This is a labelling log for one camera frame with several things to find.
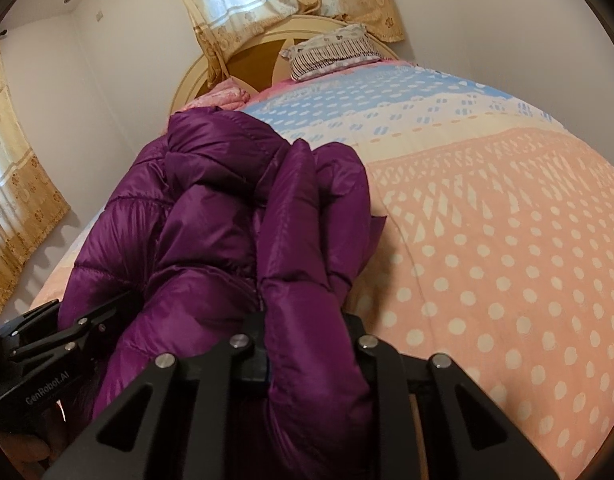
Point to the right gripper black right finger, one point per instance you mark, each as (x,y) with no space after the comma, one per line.
(429,420)

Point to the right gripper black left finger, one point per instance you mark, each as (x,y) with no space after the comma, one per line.
(197,418)

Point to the purple hooded puffer jacket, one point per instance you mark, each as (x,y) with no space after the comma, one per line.
(220,218)

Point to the folded pink blanket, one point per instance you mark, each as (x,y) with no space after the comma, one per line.
(228,95)

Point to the striped patterned pillow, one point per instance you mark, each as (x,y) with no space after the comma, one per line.
(346,47)

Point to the beige curtain on left wall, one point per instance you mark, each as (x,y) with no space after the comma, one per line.
(31,206)

